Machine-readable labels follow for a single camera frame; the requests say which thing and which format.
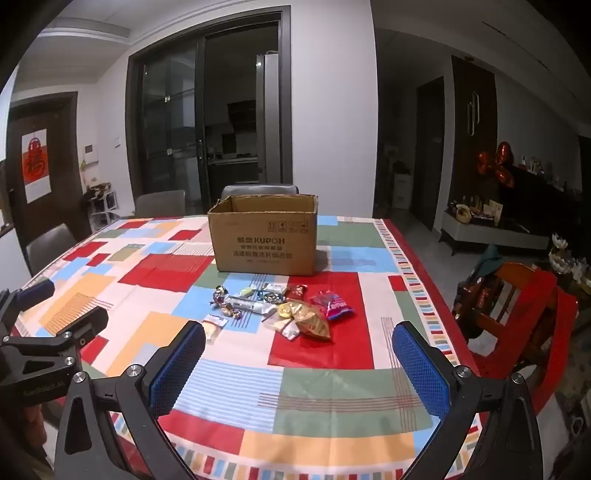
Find colourful patchwork tablecloth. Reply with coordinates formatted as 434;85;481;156
9;215;497;480

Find green cloth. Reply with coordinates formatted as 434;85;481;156
471;244;504;278

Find white floor bin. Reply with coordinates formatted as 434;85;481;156
393;172;411;209

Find red wooden chair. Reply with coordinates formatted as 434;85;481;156
475;270;579;416

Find golden snack bag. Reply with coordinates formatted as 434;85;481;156
291;300;332;341

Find long white bar packet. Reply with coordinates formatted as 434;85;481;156
226;298;273;315

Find dark tall cabinet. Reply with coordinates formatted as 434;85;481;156
451;55;498;204

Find grey dining chair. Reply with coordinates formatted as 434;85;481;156
221;184;300;200
26;224;77;277
135;190;186;217

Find red and white door poster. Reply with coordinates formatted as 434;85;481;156
21;129;51;205

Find pink snack packet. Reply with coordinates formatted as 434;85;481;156
310;291;355;320

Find white shoe rack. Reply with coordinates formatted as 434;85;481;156
88;182;118;232

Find clear plastic snack packet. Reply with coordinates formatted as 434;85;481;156
263;318;301;341

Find white flower ornament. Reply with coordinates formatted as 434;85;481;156
549;233;589;282

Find small white snack packet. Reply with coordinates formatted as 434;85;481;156
203;314;228;344

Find brown wooden door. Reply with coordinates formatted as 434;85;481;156
7;91;90;241

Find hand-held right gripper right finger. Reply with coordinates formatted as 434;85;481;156
392;320;544;480

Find brown cardboard box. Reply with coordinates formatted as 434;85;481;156
208;194;319;277

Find dark framed sliding glass door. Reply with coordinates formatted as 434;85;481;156
127;6;294;215

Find red foil balloons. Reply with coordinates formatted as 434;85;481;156
478;142;517;189

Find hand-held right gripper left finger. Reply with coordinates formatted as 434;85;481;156
54;318;206;480

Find silver refrigerator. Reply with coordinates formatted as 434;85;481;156
255;52;280;185

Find black range hood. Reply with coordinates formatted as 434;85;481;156
227;100;257;134

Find dark interior door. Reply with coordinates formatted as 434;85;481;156
416;76;453;232

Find white low cabinet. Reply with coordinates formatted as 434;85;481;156
438;210;550;259

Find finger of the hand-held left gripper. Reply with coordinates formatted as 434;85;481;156
0;306;110;370
0;279;57;324

